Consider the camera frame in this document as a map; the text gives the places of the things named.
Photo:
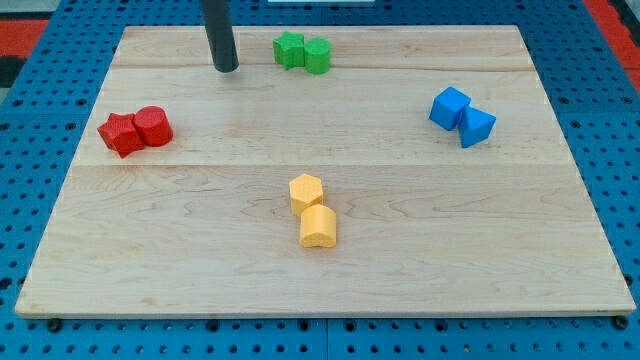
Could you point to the blue cube block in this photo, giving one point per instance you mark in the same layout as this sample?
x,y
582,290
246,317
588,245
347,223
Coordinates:
x,y
447,107

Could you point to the red star block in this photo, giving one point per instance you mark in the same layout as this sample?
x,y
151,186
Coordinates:
x,y
120,135

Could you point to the yellow hexagon block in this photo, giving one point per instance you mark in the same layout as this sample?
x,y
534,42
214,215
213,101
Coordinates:
x,y
305,191

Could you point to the light wooden board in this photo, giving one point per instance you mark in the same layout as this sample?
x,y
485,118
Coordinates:
x,y
424,175

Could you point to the blue triangular block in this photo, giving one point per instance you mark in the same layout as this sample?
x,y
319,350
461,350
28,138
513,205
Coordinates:
x,y
474,126

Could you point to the green star block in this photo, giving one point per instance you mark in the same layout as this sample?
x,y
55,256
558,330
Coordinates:
x,y
288,50

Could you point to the red cylinder block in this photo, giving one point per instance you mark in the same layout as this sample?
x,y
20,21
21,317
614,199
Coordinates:
x,y
153,126

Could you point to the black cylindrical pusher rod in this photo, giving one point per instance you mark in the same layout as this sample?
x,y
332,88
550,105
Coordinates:
x,y
219,30

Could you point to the yellow heart block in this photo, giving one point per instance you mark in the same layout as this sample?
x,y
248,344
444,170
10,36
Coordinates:
x,y
318,227

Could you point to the green cylinder block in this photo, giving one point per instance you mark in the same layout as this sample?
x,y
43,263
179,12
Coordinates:
x,y
317,54

